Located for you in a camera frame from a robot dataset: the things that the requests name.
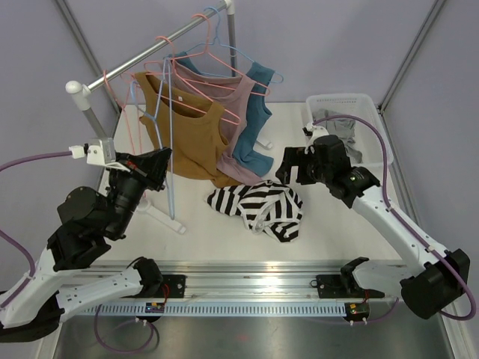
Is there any grey tank top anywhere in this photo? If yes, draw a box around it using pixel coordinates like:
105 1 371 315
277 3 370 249
312 108 362 163

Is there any black white striped tank top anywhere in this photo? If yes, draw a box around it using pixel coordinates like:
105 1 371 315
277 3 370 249
206 180 304 243

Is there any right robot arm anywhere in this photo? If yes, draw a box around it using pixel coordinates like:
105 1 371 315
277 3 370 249
275 135 471 319

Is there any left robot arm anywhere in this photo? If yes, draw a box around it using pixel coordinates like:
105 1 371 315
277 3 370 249
1 147 172 343

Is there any teal blue tank top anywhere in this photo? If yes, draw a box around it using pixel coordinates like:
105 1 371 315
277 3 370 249
177 58 275 177

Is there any mustard tank top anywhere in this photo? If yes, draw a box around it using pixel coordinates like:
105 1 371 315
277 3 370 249
135 73 239 188

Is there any mauve pink tank top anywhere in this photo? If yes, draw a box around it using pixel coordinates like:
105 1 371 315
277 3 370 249
171 52 261 185

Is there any pink hanger of mauve top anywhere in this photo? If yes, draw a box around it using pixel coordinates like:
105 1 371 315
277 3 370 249
164 13 271 99

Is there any blue hanger of teal top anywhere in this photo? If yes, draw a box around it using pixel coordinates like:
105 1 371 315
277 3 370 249
186 6 282 84

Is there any white plastic basket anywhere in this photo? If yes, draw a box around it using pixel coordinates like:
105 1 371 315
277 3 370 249
304 93 394 169

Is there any metal clothes rack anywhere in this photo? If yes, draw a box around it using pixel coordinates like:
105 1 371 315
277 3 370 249
65 0 273 236

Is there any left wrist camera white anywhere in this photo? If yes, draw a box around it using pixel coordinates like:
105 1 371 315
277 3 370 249
69 138 129 171

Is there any white slotted cable duct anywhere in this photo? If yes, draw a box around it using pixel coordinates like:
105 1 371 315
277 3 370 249
82 301 346 317

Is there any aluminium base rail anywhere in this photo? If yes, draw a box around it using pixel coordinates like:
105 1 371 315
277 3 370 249
55 260 409 300

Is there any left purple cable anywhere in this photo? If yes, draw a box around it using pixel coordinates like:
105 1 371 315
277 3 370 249
0 149 160 355

